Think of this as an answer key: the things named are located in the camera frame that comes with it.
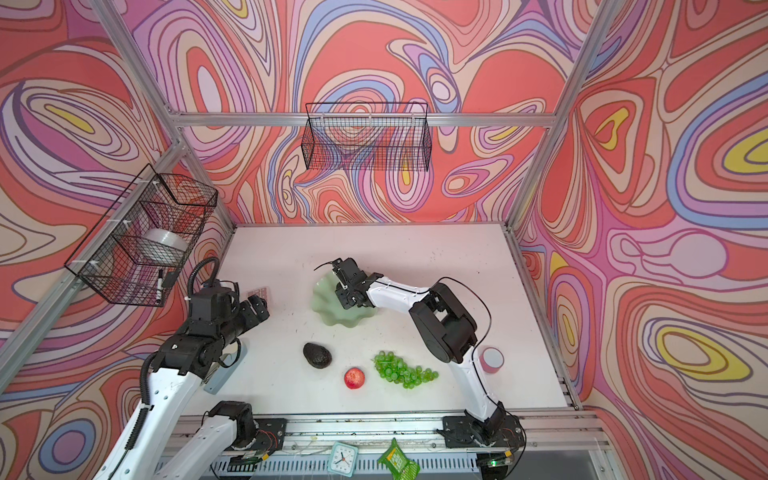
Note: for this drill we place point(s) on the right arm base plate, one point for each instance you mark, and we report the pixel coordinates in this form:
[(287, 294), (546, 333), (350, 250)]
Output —
[(463, 431)]

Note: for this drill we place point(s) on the green fake grape bunch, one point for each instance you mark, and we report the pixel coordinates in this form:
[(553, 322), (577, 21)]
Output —
[(394, 369)]

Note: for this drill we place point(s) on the pink tape roll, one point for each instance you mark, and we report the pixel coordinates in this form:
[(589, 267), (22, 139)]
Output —
[(491, 360)]

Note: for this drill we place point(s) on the dark avocado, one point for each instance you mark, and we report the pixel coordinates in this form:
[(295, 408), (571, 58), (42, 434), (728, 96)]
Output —
[(316, 355)]

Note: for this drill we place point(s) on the black wire basket left wall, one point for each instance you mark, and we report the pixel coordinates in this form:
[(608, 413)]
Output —
[(159, 219)]

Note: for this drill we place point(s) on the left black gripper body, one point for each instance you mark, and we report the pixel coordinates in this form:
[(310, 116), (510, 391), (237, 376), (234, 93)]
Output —
[(240, 319)]

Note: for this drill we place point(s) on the small teal clock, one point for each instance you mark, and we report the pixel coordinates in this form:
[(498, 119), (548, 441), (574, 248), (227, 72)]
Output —
[(343, 460)]

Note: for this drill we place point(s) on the black wire basket back wall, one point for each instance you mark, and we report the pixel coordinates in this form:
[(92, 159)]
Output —
[(367, 136)]

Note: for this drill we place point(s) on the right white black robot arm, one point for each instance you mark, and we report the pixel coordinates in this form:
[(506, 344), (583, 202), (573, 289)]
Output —
[(445, 325)]

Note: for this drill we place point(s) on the black marker in basket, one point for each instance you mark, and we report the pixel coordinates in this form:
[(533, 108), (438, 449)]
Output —
[(159, 287)]

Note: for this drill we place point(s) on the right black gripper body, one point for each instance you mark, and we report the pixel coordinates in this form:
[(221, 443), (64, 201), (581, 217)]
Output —
[(345, 296)]

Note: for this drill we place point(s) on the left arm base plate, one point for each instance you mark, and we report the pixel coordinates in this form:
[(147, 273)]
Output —
[(268, 437)]

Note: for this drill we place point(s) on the green snack packet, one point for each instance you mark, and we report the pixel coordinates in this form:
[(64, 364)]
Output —
[(398, 464)]

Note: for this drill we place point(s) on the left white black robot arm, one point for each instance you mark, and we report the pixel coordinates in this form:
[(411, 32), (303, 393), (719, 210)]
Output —
[(170, 377)]

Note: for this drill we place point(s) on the red patterned card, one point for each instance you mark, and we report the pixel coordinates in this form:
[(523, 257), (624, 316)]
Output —
[(261, 292)]

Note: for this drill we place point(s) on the black wire basket wall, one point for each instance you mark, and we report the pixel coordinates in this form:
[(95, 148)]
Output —
[(367, 136), (159, 219)]

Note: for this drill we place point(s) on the red fake apple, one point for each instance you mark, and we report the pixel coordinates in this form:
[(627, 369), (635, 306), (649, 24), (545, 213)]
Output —
[(354, 378)]

